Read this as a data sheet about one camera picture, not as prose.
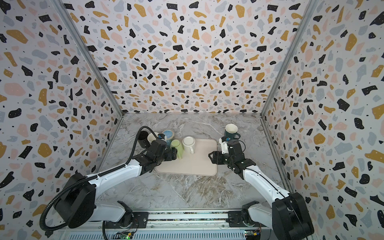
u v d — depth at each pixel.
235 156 0.65
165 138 0.80
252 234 0.72
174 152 0.80
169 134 0.94
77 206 0.41
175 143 0.93
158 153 0.68
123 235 0.70
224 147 0.77
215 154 0.76
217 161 0.75
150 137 0.96
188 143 0.95
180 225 0.73
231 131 0.98
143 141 0.96
